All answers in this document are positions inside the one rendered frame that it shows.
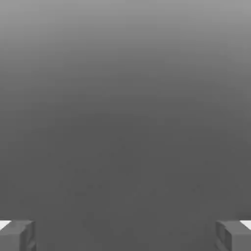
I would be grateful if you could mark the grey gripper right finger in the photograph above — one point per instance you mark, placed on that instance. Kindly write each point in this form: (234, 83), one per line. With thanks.
(235, 238)

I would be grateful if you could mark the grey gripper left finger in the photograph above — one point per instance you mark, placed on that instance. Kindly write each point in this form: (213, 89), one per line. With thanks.
(15, 237)

